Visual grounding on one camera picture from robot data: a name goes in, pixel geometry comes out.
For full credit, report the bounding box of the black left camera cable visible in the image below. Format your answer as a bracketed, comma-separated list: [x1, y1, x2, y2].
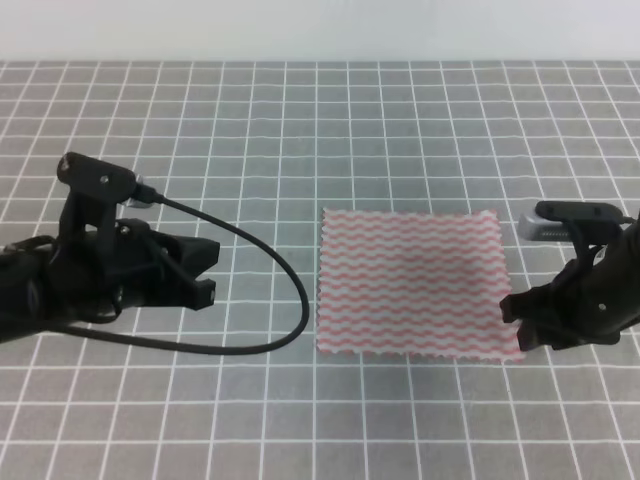
[64, 195, 311, 355]

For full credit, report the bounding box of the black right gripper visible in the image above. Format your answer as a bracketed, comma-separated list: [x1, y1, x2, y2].
[500, 234, 635, 351]

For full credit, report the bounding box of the pink wavy striped towel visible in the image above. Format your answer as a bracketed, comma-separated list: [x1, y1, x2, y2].
[316, 209, 524, 361]

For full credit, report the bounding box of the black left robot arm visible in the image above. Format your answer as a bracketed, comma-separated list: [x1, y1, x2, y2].
[1, 219, 220, 341]

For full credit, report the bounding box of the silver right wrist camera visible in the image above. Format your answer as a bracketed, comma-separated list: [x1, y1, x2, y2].
[517, 201, 635, 245]

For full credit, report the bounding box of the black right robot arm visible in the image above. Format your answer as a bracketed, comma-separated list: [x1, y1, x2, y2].
[500, 201, 639, 352]

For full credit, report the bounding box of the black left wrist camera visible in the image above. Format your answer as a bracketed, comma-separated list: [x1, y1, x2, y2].
[57, 152, 161, 208]

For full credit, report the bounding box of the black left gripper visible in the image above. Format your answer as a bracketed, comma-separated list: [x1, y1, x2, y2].
[44, 219, 220, 320]

